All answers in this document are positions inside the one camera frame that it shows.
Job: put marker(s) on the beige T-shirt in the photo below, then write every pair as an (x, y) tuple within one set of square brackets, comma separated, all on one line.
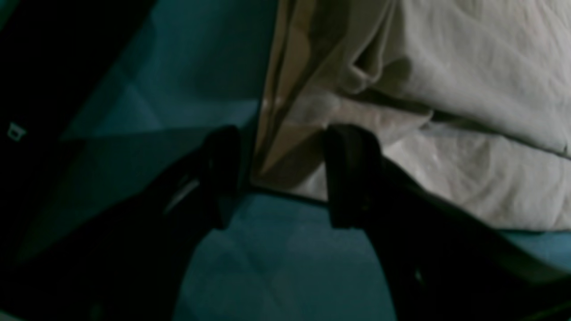
[(472, 98)]

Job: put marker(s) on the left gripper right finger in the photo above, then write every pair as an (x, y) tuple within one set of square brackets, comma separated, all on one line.
[(441, 263)]

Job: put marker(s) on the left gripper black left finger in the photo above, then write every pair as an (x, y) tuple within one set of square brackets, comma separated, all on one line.
[(128, 263)]

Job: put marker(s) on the blue table cloth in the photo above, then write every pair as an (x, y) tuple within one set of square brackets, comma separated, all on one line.
[(99, 97)]

